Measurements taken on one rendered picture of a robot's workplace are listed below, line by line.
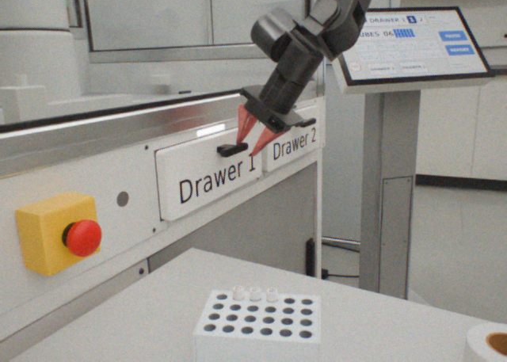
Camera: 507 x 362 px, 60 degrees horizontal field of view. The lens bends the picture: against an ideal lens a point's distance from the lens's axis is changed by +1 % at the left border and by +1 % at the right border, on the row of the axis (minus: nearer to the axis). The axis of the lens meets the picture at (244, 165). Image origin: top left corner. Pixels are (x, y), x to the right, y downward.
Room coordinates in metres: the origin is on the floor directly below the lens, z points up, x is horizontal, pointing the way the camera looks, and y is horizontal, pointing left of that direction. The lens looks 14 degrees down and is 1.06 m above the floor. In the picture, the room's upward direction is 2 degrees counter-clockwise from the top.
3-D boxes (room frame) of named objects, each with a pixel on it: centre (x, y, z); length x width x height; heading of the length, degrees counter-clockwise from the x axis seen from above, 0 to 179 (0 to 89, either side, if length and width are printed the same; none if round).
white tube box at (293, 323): (0.40, -0.01, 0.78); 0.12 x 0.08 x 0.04; 80
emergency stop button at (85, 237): (0.44, 0.18, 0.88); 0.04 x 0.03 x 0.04; 148
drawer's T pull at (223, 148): (0.74, 0.02, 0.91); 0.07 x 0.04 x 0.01; 148
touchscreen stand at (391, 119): (1.50, -0.54, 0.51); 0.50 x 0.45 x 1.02; 13
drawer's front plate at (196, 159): (0.75, 0.05, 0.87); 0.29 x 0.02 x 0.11; 148
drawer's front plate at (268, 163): (1.02, -0.12, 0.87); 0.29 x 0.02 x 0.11; 148
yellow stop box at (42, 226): (0.46, 0.21, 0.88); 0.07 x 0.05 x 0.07; 148
